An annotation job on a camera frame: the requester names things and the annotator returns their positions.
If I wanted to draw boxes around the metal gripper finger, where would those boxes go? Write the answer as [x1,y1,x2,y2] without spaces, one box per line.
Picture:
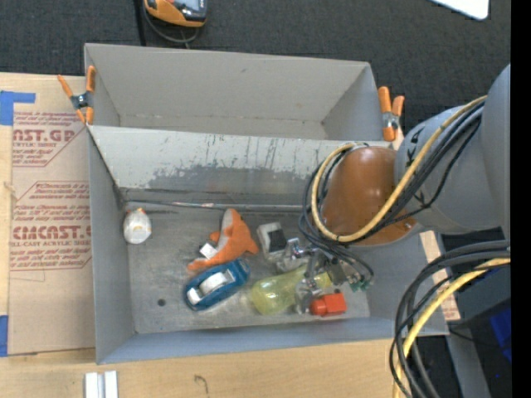
[294,277,323,316]
[274,237,310,274]

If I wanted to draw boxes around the red plastic block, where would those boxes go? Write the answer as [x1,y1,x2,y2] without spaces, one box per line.
[309,290,348,318]

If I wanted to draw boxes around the grey and black small box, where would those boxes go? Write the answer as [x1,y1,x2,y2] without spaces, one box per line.
[256,221,289,261]

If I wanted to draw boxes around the clear yellow plastic bottle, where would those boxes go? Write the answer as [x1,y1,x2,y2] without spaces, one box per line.
[250,265,334,317]

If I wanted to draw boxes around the orange and white plush toy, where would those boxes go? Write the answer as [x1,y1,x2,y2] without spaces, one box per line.
[187,207,261,273]

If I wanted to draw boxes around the blue tape dispenser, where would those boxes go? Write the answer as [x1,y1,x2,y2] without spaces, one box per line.
[183,258,251,312]

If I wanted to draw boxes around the grey metal bin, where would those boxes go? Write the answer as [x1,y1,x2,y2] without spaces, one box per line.
[84,42,450,366]

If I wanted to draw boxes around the white toy chicken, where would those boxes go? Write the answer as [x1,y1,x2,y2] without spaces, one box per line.
[122,207,153,245]

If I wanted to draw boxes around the brown cardboard board red print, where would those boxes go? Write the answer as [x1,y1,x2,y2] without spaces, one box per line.
[0,71,97,357]

